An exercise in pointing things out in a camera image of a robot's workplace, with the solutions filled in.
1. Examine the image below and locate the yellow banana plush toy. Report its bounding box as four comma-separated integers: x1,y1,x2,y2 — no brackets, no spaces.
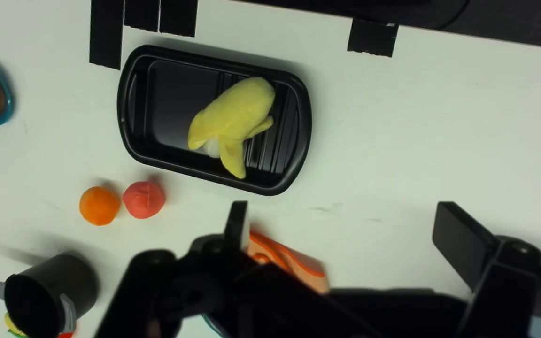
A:
185,78,275,181

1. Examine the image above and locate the black toy pot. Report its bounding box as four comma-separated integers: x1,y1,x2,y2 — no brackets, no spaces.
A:
0,252,97,338

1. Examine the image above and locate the black grill tray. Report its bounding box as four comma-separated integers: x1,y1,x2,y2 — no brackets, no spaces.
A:
116,46,311,196

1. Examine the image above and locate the orange plush fruit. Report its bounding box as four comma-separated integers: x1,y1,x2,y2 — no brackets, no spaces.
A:
78,187,119,226

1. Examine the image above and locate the red strawberry plush toy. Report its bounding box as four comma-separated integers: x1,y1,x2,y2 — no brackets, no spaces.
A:
121,181,165,220

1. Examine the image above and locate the orange cloth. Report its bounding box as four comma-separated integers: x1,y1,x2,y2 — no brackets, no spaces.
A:
245,232,330,294

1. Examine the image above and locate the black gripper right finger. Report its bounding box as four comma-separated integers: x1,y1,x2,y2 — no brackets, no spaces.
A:
431,202,499,292

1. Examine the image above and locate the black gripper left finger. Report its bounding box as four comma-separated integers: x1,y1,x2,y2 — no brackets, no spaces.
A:
223,202,247,251

